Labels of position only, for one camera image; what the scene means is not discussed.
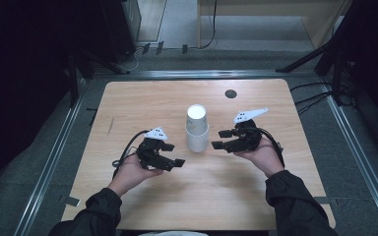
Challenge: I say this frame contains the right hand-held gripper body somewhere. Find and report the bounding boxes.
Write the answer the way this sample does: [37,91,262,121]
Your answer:
[226,107,270,154]

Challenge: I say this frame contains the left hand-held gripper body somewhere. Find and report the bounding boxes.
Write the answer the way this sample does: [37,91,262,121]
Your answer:
[137,127,169,171]

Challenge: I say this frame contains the person's right hand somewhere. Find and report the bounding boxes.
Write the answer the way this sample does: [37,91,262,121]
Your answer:
[234,136,284,179]

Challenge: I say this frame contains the person's left hand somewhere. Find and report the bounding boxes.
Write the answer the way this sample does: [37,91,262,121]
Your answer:
[107,153,163,198]

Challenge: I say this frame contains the black tape mark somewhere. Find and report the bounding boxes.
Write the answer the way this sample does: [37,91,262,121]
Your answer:
[86,107,98,127]

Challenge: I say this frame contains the grey tape strip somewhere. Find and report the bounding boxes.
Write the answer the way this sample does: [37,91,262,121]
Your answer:
[313,196,333,205]
[63,196,81,207]

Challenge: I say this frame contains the black tripod stand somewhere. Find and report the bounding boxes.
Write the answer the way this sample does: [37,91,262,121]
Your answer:
[275,0,378,106]

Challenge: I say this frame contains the black computer tower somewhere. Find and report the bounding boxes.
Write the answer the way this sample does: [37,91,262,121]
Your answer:
[99,0,142,63]

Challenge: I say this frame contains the light wooden cabinet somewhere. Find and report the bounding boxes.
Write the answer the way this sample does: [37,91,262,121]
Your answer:
[196,0,352,49]

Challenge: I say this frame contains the left hand-held gripper cable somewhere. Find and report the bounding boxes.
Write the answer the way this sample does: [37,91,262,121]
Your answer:
[111,130,151,180]

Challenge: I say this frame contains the hand-held gripper cable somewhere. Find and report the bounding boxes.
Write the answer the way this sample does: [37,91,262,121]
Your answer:
[111,130,151,180]
[254,127,285,169]

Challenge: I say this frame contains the right hand-held gripper cable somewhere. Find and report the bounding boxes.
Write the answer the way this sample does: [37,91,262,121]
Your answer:
[254,127,285,169]

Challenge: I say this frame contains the metal floor rail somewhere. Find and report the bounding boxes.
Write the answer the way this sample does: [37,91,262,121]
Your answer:
[92,69,316,81]
[319,78,378,236]
[13,78,88,236]

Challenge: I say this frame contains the black floor cables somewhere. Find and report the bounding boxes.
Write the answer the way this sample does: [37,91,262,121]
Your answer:
[289,82,334,116]

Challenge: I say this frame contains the white floor cable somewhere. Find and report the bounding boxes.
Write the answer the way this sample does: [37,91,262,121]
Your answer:
[121,47,140,72]

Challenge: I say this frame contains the black hanging cable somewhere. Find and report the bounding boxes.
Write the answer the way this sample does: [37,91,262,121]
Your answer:
[200,0,219,50]

